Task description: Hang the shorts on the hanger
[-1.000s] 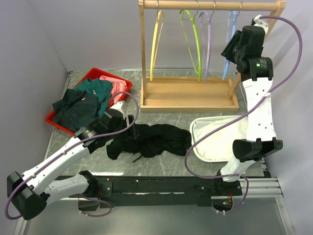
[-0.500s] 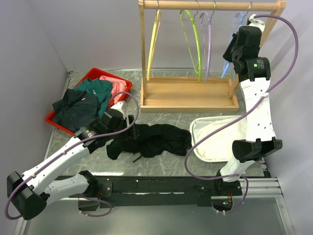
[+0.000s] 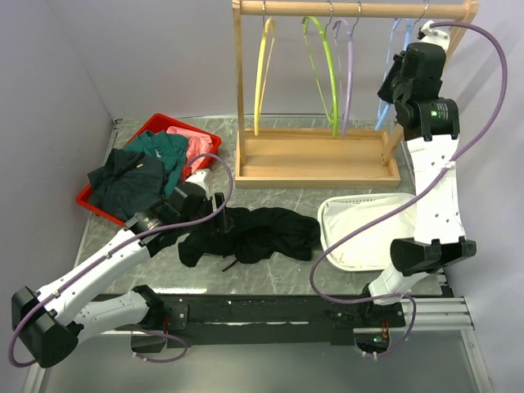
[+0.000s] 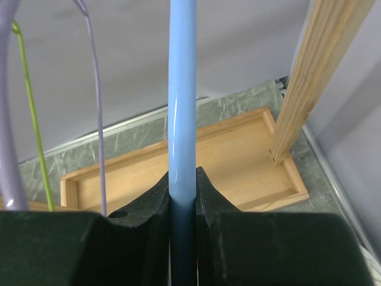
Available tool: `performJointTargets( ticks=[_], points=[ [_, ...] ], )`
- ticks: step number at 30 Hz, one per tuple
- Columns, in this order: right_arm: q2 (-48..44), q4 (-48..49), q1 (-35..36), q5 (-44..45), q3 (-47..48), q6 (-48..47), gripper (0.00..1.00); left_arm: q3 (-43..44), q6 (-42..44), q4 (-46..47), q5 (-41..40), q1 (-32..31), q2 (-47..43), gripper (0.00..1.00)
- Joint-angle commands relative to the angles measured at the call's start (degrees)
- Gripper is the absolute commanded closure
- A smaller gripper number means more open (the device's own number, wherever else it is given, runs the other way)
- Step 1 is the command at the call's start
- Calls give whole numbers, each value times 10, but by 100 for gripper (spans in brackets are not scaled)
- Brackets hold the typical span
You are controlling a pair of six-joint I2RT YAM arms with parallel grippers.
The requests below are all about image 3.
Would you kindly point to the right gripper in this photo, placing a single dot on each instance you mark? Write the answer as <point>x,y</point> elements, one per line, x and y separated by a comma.
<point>384,90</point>

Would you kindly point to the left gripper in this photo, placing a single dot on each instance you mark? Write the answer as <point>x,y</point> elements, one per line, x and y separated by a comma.
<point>216,226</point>

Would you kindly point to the black shorts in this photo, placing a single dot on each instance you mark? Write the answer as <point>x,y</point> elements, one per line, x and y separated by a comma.
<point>255,235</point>

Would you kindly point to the blue plastic hanger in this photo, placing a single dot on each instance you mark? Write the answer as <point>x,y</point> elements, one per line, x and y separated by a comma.
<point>384,107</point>

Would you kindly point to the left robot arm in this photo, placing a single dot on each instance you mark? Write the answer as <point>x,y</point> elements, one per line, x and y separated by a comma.
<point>48,324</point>

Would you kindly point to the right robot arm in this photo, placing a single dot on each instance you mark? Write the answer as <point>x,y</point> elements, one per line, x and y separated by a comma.
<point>431,129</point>

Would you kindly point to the teal green shorts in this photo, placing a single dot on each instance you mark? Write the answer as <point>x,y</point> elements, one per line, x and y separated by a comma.
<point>170,149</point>

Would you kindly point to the purple plastic hanger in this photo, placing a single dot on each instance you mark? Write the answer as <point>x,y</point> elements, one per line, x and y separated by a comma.
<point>350,69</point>

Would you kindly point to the green plastic hanger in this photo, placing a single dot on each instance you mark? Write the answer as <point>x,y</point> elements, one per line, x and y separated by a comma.
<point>332,115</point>

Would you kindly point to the yellow plastic hanger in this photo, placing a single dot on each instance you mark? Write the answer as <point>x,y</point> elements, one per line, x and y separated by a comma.
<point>262,72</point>

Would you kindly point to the pink garment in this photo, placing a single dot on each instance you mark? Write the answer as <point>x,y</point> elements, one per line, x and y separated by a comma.
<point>198,143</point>

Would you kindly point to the wooden clothes rack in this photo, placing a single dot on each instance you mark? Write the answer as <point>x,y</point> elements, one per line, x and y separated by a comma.
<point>285,158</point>

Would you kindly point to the dark green garment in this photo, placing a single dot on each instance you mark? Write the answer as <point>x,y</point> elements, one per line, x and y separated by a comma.
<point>129,182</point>

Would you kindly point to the red plastic tray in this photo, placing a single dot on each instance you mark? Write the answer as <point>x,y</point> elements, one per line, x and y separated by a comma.
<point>156,124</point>

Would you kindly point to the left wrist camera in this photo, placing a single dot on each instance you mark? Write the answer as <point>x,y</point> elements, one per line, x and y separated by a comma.
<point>202,178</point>

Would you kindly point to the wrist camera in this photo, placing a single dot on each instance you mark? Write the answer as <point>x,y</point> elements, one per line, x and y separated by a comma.
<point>439,37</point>
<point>202,178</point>

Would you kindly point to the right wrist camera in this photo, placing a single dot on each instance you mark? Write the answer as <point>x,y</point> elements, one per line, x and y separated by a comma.
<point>439,37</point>

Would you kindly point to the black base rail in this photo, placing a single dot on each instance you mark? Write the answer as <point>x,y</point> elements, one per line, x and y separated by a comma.
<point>229,320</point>

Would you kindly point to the aluminium frame rail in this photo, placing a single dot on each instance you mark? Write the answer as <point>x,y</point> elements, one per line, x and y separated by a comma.
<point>442,313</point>

